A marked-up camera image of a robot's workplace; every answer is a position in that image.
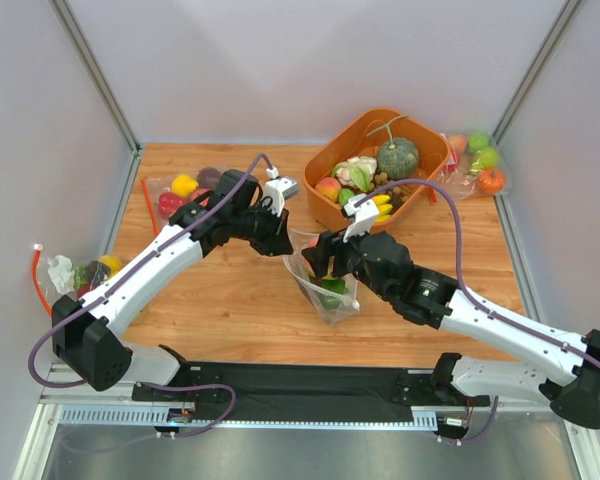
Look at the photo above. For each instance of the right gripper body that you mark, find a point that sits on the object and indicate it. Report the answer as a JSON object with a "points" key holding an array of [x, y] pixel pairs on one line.
{"points": [[331, 251]]}

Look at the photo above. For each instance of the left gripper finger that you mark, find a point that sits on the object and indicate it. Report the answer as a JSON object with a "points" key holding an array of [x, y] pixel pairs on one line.
{"points": [[282, 226], [279, 244]]}

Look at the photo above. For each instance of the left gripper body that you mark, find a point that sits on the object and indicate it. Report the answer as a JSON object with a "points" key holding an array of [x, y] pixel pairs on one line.
{"points": [[278, 232]]}

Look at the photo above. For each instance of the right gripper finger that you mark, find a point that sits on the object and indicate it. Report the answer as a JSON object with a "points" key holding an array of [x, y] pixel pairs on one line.
{"points": [[324, 247], [323, 267]]}

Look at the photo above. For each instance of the polka dot zip bag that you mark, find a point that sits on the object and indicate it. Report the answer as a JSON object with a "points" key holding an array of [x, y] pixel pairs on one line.
{"points": [[310, 289]]}

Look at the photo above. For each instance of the fake green bell pepper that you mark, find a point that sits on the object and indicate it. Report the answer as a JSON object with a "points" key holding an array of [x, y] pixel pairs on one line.
{"points": [[335, 296]]}

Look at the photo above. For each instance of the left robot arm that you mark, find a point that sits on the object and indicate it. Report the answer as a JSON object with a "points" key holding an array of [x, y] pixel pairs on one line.
{"points": [[88, 331]]}

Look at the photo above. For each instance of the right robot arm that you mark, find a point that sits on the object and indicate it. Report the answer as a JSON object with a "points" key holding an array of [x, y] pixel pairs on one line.
{"points": [[550, 366]]}

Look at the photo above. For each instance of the fake mango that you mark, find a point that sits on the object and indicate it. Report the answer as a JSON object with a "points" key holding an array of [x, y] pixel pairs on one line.
{"points": [[313, 277]]}

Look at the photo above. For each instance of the fake peach in basin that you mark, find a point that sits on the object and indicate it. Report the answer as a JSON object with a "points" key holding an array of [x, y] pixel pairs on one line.
{"points": [[329, 188]]}

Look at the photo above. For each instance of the fake green cucumber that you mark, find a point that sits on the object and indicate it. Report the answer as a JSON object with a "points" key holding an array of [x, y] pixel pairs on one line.
{"points": [[344, 196]]}

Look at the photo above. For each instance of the fake banana bunch in basin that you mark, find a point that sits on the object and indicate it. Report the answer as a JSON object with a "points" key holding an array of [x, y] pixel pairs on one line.
{"points": [[384, 205]]}

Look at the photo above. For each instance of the fake purple plum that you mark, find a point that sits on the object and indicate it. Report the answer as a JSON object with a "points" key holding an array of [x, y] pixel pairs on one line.
{"points": [[209, 178]]}

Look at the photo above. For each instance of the fake red apple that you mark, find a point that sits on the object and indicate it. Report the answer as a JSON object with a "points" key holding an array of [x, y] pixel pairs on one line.
{"points": [[201, 196]]}

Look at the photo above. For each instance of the fake cauliflower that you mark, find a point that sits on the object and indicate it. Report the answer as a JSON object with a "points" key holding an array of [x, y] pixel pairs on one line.
{"points": [[356, 172]]}

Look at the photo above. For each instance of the fake yellow pepper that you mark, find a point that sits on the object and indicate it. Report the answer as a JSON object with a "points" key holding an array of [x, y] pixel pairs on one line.
{"points": [[184, 185]]}

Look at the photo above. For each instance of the fake red pepper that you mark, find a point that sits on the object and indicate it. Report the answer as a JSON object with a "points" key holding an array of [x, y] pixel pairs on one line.
{"points": [[169, 203]]}

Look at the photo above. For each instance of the zip bag with bananas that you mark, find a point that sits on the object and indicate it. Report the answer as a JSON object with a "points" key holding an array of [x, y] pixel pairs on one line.
{"points": [[152, 187]]}

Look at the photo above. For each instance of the fake green pumpkin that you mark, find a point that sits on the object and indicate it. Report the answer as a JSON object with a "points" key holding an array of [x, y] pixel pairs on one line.
{"points": [[398, 158]]}

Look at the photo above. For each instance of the zip bag with pumpkin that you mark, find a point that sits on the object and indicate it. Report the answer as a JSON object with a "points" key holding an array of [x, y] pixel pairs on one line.
{"points": [[458, 178]]}

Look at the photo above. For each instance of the fake pink peach back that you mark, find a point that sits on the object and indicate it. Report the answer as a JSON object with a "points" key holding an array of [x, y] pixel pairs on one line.
{"points": [[458, 142]]}

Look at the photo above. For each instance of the fake small orange pumpkin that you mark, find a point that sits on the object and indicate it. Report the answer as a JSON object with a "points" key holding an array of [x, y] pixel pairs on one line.
{"points": [[491, 181]]}

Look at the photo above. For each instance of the fake green apple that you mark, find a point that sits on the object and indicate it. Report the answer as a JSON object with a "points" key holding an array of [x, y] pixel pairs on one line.
{"points": [[485, 158]]}

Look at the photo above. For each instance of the fake green bumpy fruit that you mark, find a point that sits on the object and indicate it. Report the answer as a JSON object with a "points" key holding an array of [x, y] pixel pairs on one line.
{"points": [[477, 141]]}

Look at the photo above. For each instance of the zip bag at left edge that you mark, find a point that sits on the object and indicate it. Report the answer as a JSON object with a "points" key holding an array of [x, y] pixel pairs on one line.
{"points": [[59, 275]]}

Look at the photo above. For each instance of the orange plastic basin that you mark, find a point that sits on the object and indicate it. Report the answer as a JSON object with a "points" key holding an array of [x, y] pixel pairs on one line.
{"points": [[363, 138]]}

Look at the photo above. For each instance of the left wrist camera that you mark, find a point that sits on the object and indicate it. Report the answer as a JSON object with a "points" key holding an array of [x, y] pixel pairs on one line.
{"points": [[276, 192]]}

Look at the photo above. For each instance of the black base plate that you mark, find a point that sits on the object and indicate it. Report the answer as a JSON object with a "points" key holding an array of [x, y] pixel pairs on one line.
{"points": [[296, 393]]}

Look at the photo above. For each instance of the aluminium rail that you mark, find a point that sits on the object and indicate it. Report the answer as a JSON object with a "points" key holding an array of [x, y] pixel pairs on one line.
{"points": [[185, 409]]}

